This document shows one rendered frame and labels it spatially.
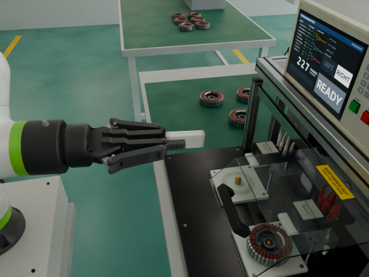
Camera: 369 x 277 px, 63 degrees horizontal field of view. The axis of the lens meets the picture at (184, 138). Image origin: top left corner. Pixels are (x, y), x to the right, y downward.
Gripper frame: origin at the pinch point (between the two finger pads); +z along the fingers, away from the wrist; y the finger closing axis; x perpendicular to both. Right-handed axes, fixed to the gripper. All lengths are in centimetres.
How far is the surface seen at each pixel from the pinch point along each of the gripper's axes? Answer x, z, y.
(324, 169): -8.3, 29.5, 2.0
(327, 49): 9.8, 33.9, -16.7
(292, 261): -36.6, 29.0, 6.4
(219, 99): -38, 30, -75
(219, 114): -42, 29, -68
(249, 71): -42, 57, -110
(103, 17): -120, -53, -466
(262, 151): -23.5, 28.0, -21.4
